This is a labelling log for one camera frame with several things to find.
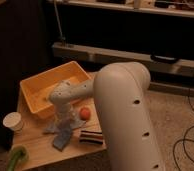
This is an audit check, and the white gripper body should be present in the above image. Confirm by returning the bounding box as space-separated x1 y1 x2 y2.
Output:
56 103 76 121

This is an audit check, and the metal pole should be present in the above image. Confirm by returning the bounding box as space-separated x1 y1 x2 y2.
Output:
53 0 66 45

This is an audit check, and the green curved object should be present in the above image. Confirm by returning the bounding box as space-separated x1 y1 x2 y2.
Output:
6 146 29 171

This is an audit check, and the white paper cup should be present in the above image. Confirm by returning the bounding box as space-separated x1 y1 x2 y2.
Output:
3 112 24 132

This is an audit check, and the upper shelf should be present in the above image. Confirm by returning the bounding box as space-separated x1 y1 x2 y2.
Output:
47 0 194 18

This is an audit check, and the black cable on floor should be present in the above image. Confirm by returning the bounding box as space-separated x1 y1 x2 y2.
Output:
172 61 194 164

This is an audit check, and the blue-grey towel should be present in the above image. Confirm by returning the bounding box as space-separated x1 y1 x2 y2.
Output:
43 116 85 151

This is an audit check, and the orange ball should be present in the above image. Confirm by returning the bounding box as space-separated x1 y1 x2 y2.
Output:
79 107 91 120

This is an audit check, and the yellow plastic bin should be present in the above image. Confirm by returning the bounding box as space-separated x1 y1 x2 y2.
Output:
20 61 90 119

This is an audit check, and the black handle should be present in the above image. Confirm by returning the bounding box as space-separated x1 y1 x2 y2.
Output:
150 54 179 64

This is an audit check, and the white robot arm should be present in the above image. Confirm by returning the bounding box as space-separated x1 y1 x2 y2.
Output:
49 62 166 171

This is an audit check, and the grey metal bench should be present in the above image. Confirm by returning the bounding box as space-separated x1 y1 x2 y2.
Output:
52 42 194 97

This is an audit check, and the striped folded cloth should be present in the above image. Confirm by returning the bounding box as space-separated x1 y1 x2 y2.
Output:
79 130 104 145

